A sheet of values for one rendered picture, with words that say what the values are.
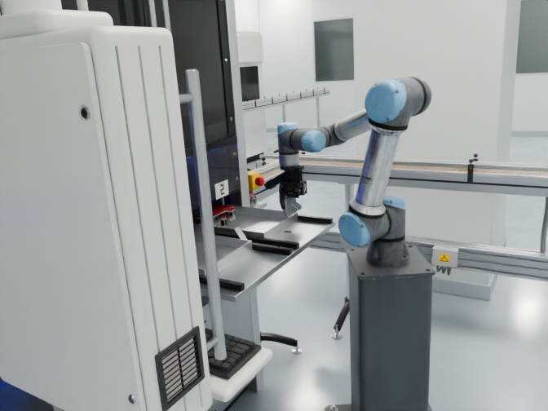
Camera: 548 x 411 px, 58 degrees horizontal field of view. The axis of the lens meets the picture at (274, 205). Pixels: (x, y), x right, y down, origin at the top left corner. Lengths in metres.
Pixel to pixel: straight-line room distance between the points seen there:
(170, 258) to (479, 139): 2.43
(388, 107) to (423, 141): 1.73
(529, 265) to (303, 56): 8.56
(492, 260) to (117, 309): 2.05
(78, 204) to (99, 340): 0.25
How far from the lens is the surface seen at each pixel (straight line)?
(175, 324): 0.95
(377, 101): 1.45
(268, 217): 2.01
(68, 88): 0.82
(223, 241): 1.73
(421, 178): 2.55
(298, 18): 10.72
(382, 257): 1.73
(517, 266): 2.64
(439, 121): 3.11
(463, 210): 3.19
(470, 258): 2.64
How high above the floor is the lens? 1.48
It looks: 16 degrees down
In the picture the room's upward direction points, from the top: 4 degrees counter-clockwise
